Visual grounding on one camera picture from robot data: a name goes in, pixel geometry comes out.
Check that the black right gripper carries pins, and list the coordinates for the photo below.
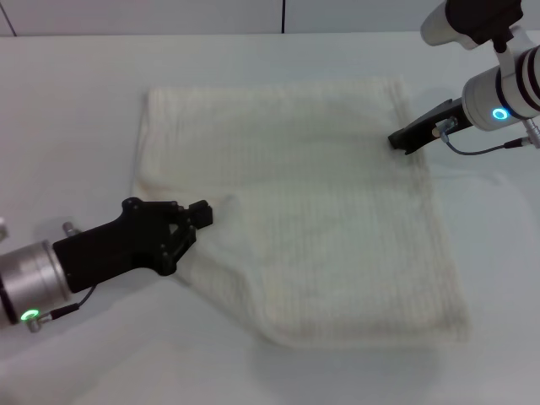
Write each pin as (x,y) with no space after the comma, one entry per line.
(426,128)

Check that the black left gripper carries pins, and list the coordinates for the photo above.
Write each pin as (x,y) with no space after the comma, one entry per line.
(118,249)

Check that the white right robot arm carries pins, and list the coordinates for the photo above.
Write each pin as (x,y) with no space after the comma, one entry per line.
(485,97)

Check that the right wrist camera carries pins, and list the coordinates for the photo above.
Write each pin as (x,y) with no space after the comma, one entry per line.
(434,25)

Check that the cream white towel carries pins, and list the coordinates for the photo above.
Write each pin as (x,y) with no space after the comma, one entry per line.
(329,219)

